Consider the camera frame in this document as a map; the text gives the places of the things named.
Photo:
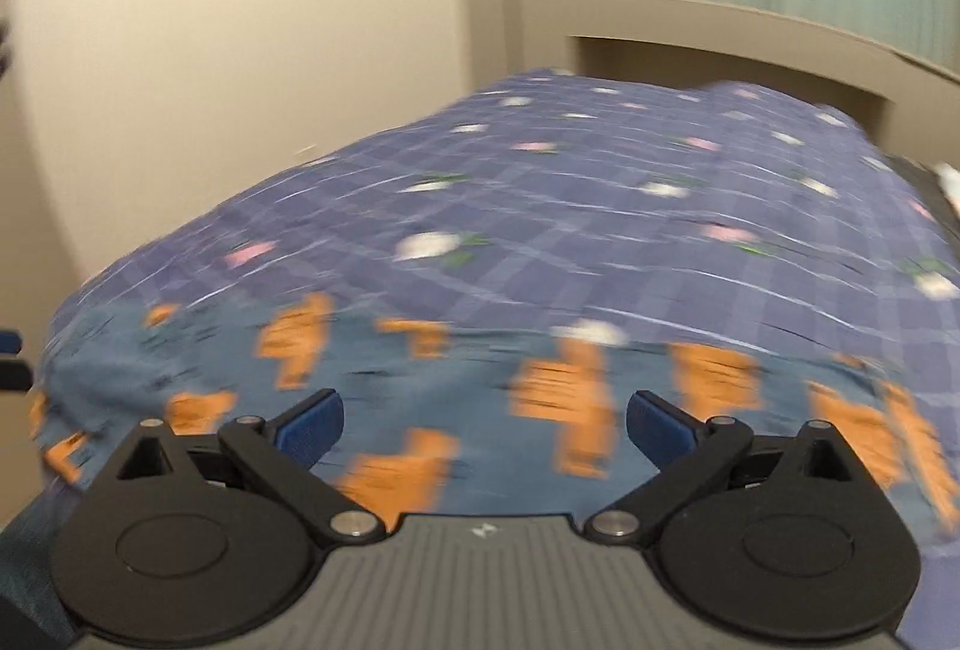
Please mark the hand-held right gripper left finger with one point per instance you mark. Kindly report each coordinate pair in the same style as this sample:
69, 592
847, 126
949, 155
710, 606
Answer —
311, 429

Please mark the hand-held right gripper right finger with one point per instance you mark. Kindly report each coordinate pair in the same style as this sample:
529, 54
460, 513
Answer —
660, 429

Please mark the dark door lock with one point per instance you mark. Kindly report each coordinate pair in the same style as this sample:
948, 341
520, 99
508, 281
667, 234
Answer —
3, 46

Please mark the purple checked floral blanket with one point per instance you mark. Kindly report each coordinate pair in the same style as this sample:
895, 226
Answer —
570, 222

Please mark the beige wooden bed headboard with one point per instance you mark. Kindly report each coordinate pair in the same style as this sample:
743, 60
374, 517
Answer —
720, 31

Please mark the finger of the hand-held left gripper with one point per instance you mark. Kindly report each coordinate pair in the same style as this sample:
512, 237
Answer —
13, 375
9, 342

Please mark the blue pants with orange print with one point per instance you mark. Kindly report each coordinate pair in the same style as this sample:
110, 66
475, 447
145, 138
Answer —
465, 395

